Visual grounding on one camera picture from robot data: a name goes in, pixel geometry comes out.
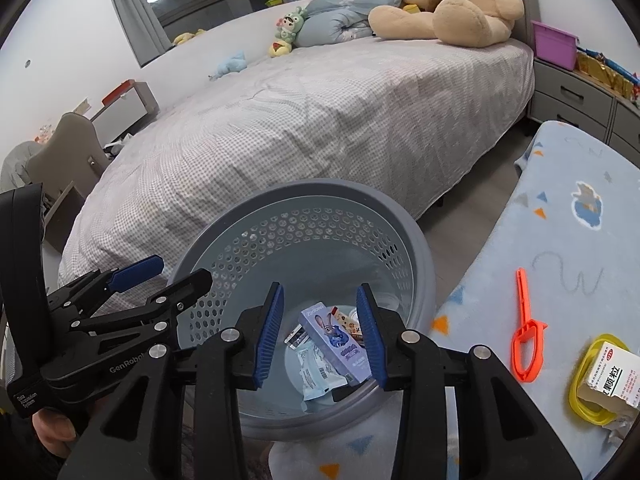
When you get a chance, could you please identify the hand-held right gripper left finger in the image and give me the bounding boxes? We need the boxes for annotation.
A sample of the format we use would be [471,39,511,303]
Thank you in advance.
[57,281,286,480]

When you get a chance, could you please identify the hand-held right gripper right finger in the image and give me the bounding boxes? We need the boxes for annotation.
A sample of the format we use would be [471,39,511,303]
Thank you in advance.
[356,282,583,480]

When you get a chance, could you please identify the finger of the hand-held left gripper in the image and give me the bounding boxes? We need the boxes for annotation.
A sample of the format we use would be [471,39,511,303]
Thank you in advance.
[69,268,213,342]
[47,255,165,321]

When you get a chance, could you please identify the cream red snack wrapper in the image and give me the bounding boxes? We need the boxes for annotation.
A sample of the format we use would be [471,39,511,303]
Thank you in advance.
[332,306,366,346]

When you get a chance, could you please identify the purple rabbit print box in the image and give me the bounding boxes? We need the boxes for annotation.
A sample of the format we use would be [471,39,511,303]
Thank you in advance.
[299,302,373,388]

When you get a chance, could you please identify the white blue wipes packet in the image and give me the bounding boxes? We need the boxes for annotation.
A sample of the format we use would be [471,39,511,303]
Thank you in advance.
[295,345,348,402]

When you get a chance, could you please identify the grey perforated plastic basket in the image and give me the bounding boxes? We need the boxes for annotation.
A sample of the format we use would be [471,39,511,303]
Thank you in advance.
[165,178,438,442]

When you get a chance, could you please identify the person's left hand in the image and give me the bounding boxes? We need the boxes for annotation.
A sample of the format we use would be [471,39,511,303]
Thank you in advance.
[32,400,101,461]

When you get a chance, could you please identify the grey desk chair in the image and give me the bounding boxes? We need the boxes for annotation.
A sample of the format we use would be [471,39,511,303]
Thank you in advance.
[25,112,111,196]

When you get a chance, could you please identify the orange plastic clip tool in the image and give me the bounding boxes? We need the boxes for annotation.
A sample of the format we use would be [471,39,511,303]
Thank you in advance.
[511,267,548,383]

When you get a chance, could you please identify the grey desk with red item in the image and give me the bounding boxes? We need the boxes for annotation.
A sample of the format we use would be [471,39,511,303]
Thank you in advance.
[90,79,161,146]

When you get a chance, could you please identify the bed with grey checked sheet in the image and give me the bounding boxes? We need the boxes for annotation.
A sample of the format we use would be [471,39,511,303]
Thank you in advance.
[57,0,538,311]

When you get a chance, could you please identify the light blue printed blanket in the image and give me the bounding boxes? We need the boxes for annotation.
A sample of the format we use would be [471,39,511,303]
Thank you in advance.
[270,120,640,480]

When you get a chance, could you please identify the light blue plush toy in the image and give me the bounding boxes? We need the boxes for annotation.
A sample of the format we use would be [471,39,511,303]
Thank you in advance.
[209,51,248,82]

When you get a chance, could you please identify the torn cardboard box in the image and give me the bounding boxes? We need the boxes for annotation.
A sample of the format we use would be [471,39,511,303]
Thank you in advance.
[580,341,640,413]

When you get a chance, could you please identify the crumpled white paper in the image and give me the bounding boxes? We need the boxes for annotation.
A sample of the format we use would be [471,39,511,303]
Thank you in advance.
[605,417,632,448]

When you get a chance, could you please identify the grey curtain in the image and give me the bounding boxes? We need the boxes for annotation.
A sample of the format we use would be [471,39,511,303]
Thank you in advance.
[100,0,171,66]

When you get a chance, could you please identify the small green plush doll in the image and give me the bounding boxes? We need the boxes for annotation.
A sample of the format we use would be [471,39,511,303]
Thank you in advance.
[269,6,310,58]

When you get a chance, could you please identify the folded light blue quilt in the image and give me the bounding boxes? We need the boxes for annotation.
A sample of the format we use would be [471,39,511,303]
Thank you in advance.
[295,0,416,48]

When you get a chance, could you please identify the grey nightstand with drawers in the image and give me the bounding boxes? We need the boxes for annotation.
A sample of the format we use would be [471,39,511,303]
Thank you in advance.
[527,57,640,148]

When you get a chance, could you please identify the large tan teddy bear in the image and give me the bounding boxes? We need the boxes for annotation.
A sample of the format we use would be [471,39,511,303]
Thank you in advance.
[368,0,525,48]

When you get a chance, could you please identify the purple plastic storage box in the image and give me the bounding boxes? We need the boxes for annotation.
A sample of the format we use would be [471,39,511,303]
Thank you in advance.
[531,20,580,71]

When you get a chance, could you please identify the gold foil packets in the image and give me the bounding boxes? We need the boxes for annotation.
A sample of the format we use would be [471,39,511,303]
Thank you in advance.
[575,47,640,101]

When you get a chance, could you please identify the yellow plastic ring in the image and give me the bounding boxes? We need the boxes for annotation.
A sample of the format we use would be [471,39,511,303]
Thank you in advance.
[569,332,633,426]

